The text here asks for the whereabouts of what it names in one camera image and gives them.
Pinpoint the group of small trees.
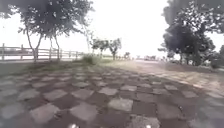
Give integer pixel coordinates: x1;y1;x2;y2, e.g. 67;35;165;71
90;37;123;61

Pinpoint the chequered red grey paving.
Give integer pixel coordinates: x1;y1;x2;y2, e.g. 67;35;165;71
0;64;224;128

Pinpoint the grass strip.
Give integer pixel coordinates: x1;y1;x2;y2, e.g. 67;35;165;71
0;54;114;77

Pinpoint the leafy tree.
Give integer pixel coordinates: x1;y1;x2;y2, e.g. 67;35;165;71
0;0;95;63

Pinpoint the large dark tree group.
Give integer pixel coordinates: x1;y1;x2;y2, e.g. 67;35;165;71
157;0;224;70

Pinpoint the wooden rail fence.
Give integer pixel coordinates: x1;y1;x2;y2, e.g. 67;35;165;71
0;43;84;62

